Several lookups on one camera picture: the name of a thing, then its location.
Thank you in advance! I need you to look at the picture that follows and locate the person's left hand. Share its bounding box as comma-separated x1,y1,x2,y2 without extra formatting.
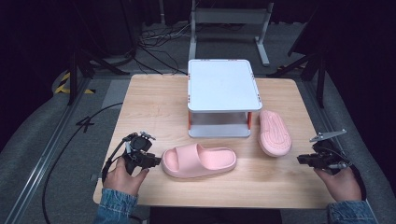
103,157,149,197

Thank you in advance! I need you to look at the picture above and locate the person's right hand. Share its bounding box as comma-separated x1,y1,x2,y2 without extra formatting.
313,166,362,203

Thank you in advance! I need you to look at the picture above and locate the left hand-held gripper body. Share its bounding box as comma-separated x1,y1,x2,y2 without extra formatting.
122,131,157,175

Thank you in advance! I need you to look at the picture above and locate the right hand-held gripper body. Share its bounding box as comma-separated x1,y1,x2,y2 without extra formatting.
308,129,352,175

